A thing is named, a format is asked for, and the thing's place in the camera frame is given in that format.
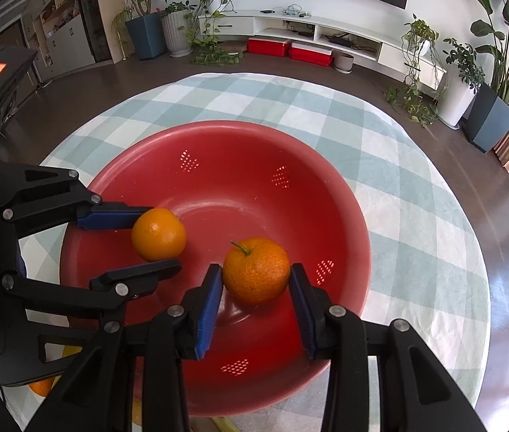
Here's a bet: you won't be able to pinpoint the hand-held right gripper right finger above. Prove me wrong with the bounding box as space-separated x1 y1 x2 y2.
289 262 489 432

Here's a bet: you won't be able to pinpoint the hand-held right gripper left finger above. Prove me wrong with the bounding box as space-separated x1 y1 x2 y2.
25 263 224 432

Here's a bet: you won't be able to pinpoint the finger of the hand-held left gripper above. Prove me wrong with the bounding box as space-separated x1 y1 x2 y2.
0 162 154 238
0 258 183 365

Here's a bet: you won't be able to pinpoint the smooth orange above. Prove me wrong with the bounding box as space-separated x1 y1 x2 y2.
131 208 187 262

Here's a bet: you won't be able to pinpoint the orange with green stem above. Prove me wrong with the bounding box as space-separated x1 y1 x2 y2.
222 237 292 307

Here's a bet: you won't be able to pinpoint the red colander bowl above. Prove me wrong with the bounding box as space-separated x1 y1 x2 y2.
60 121 372 417

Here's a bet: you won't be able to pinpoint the plant in blue pot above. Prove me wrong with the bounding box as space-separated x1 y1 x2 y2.
101 0 167 61

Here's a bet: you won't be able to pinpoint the plant in white ribbed pot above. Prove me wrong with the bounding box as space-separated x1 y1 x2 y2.
161 2 194 58

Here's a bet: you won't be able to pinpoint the green white checked tablecloth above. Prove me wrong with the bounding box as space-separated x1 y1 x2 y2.
0 72 493 432

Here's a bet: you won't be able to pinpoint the red storage box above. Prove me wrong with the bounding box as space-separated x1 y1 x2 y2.
288 42 333 67
247 37 291 57

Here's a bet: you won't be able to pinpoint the trailing pothos in white pot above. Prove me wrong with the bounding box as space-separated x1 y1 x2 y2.
185 0 244 67

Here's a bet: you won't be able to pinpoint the small grey pot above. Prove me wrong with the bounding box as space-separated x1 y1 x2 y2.
333 51 355 73

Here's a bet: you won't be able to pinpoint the plant in tall white pot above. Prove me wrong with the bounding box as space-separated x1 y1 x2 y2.
436 38 486 130

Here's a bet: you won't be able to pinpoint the white television cabinet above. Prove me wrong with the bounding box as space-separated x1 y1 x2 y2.
191 9 448 95

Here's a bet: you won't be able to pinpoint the large plant in grey pot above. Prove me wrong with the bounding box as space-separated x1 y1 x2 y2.
451 0 509 154

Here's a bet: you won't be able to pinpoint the trailing plant in white pot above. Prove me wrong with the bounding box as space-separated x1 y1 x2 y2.
385 13 446 127

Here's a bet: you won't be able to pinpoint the white wall cabinet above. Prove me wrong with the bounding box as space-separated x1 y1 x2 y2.
21 0 102 82

